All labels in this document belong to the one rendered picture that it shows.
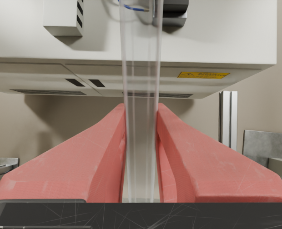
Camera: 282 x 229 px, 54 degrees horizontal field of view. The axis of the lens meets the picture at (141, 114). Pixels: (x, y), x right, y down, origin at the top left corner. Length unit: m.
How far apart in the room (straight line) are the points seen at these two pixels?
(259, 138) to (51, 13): 0.89
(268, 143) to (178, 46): 0.76
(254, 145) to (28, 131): 0.86
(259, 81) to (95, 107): 0.64
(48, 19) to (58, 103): 0.69
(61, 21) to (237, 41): 0.27
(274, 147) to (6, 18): 0.97
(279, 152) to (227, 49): 0.75
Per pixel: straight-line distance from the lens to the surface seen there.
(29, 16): 0.50
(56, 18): 0.44
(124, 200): 0.22
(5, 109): 1.18
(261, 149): 1.14
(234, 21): 0.49
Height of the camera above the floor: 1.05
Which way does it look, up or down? 88 degrees down
